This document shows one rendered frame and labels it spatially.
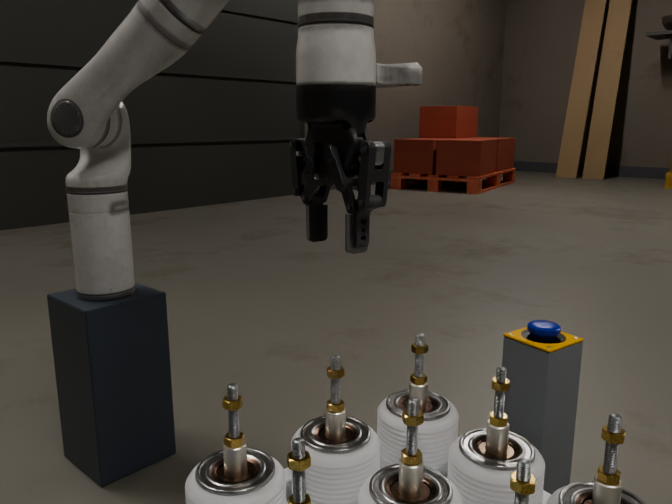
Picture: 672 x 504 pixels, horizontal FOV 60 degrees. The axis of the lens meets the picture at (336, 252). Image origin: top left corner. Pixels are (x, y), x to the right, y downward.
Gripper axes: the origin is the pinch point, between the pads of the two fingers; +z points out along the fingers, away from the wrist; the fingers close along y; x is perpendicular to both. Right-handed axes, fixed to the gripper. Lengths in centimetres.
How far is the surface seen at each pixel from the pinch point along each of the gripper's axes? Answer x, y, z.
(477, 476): 7.5, 13.2, 22.6
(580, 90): 557, -340, -45
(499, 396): 11.5, 12.0, 15.9
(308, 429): -2.0, -2.3, 21.7
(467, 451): 8.8, 10.6, 21.7
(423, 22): 399, -419, -110
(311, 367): 38, -66, 47
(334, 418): -0.7, 0.7, 19.5
